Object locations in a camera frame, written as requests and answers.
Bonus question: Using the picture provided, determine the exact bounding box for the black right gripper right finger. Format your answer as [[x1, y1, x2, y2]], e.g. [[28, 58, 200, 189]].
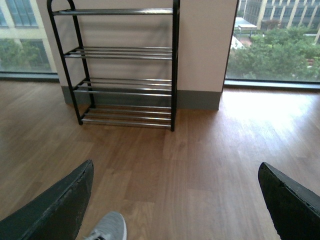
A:
[[258, 162, 320, 240]]

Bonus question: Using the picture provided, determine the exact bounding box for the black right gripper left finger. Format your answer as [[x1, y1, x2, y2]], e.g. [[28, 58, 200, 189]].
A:
[[0, 160, 94, 240]]

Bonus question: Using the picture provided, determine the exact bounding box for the grey sneaker white sole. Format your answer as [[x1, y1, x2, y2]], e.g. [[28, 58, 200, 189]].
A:
[[84, 211, 127, 240]]

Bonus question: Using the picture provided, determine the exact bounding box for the black metal shoe rack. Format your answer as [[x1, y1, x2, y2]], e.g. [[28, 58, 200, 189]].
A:
[[46, 0, 180, 131]]

